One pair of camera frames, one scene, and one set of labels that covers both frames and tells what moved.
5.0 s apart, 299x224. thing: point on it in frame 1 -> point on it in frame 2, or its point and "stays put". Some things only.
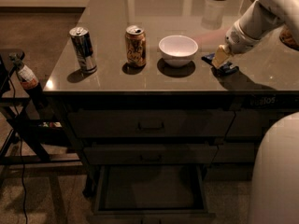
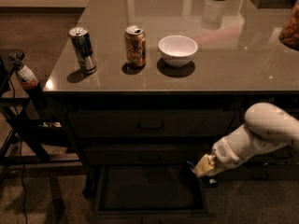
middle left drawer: x=149 y=154 stays put
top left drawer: x=149 y=123 stays put
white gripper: x=239 y=41 -> x=224 y=155
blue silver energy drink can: x=83 y=49 stays put
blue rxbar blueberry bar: x=223 y=68 -> x=192 y=166
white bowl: x=177 y=50 stays put
